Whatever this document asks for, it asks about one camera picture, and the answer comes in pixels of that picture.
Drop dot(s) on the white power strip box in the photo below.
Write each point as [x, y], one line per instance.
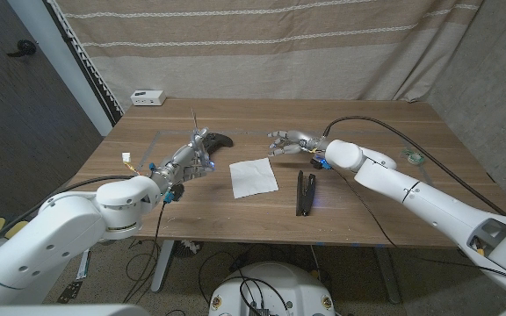
[147, 98]

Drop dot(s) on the black metal floor bracket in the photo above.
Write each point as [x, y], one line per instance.
[70, 292]

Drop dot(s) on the white table leg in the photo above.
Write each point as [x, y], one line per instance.
[163, 263]

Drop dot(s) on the white green floor tool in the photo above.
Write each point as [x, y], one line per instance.
[84, 263]

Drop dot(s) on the grey table leg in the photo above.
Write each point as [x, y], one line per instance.
[387, 272]

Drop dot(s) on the white tissue sheet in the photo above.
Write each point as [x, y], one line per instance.
[253, 177]

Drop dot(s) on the green clear tape roll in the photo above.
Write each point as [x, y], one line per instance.
[413, 156]

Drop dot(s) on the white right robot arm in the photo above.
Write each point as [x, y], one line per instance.
[424, 202]

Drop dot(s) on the beige striped curtain backdrop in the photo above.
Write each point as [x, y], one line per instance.
[257, 57]

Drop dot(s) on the white door frame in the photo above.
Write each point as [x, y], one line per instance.
[59, 57]

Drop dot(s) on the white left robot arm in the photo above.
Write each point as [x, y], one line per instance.
[51, 237]

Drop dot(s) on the black white floor brush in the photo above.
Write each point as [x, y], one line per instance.
[187, 248]

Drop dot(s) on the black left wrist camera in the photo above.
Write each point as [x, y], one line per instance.
[175, 192]

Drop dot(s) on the dark wooden door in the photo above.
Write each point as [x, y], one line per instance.
[16, 131]

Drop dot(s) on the white robot torso base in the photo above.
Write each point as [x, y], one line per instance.
[288, 285]

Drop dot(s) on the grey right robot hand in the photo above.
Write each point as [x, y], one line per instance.
[301, 139]

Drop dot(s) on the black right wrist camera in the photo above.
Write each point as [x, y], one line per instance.
[319, 162]

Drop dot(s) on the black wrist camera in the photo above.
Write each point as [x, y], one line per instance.
[319, 162]
[175, 192]

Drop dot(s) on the black stapler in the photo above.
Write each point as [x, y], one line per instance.
[300, 193]

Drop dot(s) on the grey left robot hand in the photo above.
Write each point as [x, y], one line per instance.
[180, 162]

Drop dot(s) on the black game controller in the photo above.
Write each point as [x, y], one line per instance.
[221, 140]

